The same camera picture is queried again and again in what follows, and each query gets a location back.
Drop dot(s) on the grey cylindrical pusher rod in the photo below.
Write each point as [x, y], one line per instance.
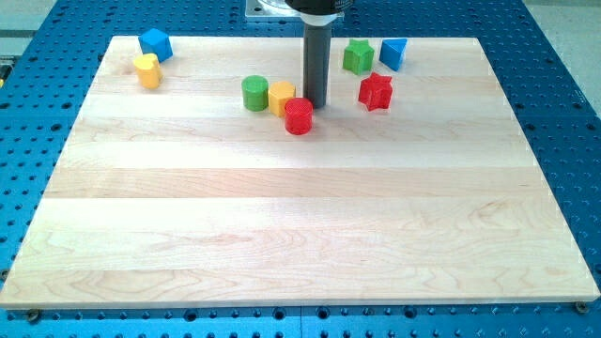
[316, 60]

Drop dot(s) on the yellow hexagon block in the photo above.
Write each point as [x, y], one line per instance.
[279, 94]

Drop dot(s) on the yellow heart block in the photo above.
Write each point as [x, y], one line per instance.
[148, 70]

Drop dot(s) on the green star block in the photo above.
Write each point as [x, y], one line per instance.
[358, 56]

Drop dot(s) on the red cylinder block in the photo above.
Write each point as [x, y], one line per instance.
[299, 116]

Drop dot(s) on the blue triangle block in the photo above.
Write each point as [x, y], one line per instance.
[392, 52]

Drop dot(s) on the green cylinder block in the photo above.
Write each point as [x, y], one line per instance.
[255, 93]

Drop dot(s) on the red star block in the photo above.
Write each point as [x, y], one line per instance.
[376, 91]

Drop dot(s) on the blue cube block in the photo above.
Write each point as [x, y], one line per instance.
[154, 41]

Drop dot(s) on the light wooden board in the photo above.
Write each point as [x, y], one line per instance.
[180, 197]

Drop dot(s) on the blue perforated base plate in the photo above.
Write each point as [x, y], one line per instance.
[48, 85]

